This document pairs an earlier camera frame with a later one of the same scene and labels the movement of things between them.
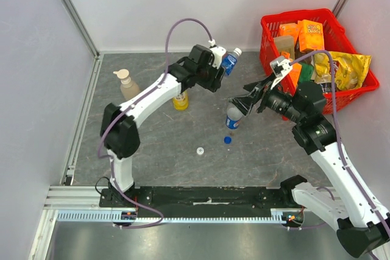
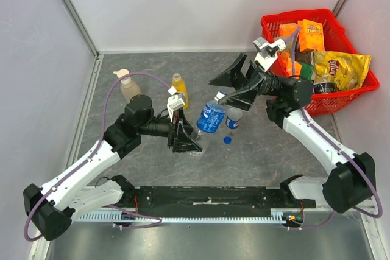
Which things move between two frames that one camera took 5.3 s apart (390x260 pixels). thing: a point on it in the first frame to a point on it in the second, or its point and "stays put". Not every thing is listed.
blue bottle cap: x=227 y=140 stays put
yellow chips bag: x=350 y=69 stays put
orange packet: x=295 y=70 stays put
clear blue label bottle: x=233 y=117 stays put
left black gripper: x=214 y=83 to x=180 y=137
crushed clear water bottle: x=230 y=59 to x=211 y=117
